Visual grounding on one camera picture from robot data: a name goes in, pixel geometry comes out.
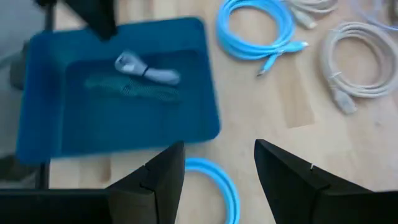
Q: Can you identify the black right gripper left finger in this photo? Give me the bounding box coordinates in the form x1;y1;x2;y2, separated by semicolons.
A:
107;141;186;224

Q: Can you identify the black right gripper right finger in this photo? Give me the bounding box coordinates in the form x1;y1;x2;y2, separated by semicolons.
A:
254;139;371;224

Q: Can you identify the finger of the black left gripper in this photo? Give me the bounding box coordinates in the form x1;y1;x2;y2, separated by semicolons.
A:
62;0;119;41

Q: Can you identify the white short USB cable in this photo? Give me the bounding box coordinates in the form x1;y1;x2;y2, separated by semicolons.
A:
114;50;182;86

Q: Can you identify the light blue cable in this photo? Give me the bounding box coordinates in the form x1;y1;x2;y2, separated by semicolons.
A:
185;157;241;224
215;0;309;77

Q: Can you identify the teal braided short cable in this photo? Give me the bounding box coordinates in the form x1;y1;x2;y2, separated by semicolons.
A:
85;74;182;103

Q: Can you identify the small beige cable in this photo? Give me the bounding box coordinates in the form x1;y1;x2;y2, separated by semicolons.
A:
320;21;398;115

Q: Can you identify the large beige cable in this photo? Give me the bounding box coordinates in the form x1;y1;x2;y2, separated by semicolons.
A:
284;0;340;30

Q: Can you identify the blue plastic tray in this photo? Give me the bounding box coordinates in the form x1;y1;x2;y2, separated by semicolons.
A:
15;17;221;166

